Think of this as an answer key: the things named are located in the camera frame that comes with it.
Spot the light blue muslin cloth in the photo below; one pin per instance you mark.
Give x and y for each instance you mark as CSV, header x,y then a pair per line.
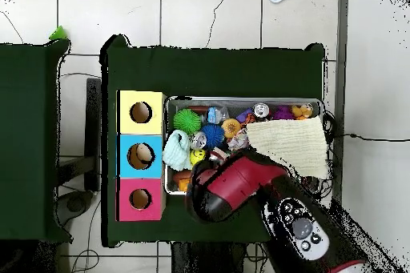
x,y
176,149

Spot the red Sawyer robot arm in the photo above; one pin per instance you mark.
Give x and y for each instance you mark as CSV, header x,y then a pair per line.
x,y
243,180

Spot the wooden box with three holes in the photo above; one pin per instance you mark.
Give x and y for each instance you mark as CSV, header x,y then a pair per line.
x,y
141,129

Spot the blue spiky ball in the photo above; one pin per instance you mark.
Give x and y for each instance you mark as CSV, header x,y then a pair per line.
x,y
212,135

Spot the yellow smiley ball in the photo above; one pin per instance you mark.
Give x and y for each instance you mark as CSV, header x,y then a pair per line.
x,y
197,156

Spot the green spiky ball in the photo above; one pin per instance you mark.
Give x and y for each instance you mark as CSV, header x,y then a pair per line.
x,y
186,121

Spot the crushed plastic water bottle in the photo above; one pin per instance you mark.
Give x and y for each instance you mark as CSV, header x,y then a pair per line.
x,y
215,114

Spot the toy burger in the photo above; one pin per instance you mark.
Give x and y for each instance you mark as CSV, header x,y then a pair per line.
x,y
231,127

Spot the silver drink can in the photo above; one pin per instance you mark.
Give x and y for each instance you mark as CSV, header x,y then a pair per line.
x,y
261,109

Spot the cream muslin cloth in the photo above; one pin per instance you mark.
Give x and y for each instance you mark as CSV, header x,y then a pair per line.
x,y
288,138

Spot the orange yellow plush toy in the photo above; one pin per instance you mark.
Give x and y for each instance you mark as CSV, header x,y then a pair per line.
x,y
301,111

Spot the dark grey floor pedal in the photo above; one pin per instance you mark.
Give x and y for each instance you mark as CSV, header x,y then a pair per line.
x,y
75,204

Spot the small bright green object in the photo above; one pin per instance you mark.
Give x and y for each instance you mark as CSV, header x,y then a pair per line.
x,y
58,33

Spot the green covered side table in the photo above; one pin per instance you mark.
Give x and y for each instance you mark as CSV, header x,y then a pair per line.
x,y
25,141

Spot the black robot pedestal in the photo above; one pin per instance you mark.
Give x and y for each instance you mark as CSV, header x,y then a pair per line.
x,y
208,260

